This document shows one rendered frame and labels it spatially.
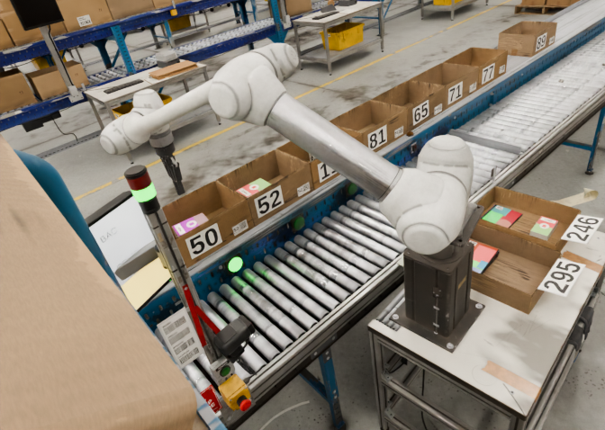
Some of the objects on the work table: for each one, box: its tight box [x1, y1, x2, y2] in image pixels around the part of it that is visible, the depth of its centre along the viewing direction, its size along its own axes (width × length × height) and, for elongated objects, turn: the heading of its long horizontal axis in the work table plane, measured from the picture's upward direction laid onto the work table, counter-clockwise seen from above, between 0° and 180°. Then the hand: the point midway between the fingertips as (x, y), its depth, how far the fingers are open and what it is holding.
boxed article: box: [530, 216, 558, 241], centre depth 190 cm, size 7×13×4 cm, turn 150°
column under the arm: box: [389, 241, 485, 354], centre depth 155 cm, size 26×26×33 cm
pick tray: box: [469, 223, 562, 315], centre depth 174 cm, size 28×38×10 cm
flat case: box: [480, 204, 523, 228], centre depth 202 cm, size 14×19×2 cm
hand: (178, 186), depth 177 cm, fingers closed
